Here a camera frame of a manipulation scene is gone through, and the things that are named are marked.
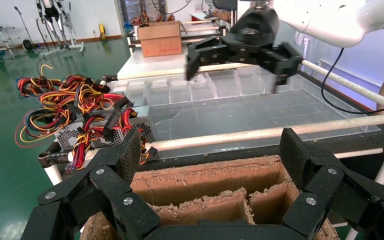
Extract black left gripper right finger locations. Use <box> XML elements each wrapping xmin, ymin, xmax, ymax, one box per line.
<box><xmin>279</xmin><ymin>127</ymin><xmax>384</xmax><ymax>240</ymax></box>

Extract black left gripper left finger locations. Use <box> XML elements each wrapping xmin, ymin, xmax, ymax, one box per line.
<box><xmin>20</xmin><ymin>128</ymin><xmax>162</xmax><ymax>240</ymax></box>

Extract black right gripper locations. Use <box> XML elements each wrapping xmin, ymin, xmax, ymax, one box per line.
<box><xmin>185</xmin><ymin>5</ymin><xmax>303</xmax><ymax>95</ymax></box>

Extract clear acrylic divided tray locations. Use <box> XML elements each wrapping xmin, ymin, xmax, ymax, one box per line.
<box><xmin>107</xmin><ymin>64</ymin><xmax>382</xmax><ymax>161</ymax></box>

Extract white pipe shelf rack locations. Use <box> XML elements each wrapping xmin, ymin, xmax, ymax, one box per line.
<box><xmin>178</xmin><ymin>18</ymin><xmax>228</xmax><ymax>43</ymax></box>

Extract silver perforated power supply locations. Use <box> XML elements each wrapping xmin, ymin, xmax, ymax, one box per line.
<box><xmin>53</xmin><ymin>108</ymin><xmax>158</xmax><ymax>173</ymax></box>

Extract brown cardboard box red print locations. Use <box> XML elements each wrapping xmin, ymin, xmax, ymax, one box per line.
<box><xmin>136</xmin><ymin>20</ymin><xmax>183</xmax><ymax>59</ymax></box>

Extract worn brown cardboard divider box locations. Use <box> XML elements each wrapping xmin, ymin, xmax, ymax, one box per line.
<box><xmin>79</xmin><ymin>154</ymin><xmax>341</xmax><ymax>240</ymax></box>

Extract black pole stand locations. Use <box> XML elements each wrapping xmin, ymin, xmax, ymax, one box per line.
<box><xmin>12</xmin><ymin>5</ymin><xmax>35</xmax><ymax>52</ymax></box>

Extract robot legs on white stand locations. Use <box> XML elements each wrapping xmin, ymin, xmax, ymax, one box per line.
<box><xmin>33</xmin><ymin>0</ymin><xmax>86</xmax><ymax>57</ymax></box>

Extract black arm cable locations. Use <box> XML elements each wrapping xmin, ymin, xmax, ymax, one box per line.
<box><xmin>320</xmin><ymin>47</ymin><xmax>384</xmax><ymax>116</ymax></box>

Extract multicoloured looped cable bundle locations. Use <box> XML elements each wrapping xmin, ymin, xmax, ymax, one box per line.
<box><xmin>13</xmin><ymin>108</ymin><xmax>78</xmax><ymax>149</ymax></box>

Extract tangled orange cable heap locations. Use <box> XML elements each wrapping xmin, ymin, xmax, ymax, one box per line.
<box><xmin>130</xmin><ymin>12</ymin><xmax>177</xmax><ymax>25</ymax></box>

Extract red black cable bundle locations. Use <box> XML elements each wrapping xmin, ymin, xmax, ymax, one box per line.
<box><xmin>15</xmin><ymin>76</ymin><xmax>63</xmax><ymax>99</ymax></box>

